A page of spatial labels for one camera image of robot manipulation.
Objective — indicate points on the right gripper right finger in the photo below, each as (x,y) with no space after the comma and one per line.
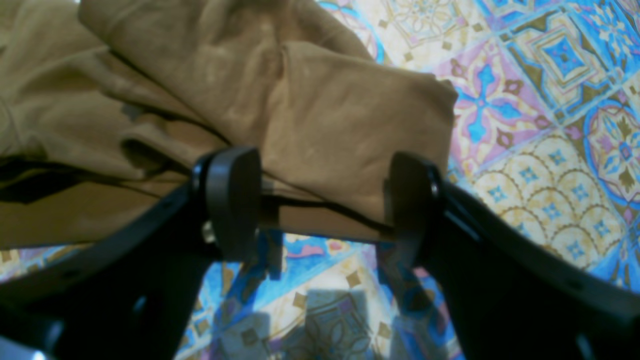
(507,297)

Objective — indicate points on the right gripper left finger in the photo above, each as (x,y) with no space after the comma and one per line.
(133,293)

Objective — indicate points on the brown t-shirt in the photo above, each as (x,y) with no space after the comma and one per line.
(107,104)

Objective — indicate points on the patterned tablecloth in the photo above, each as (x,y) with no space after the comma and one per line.
(546,121)

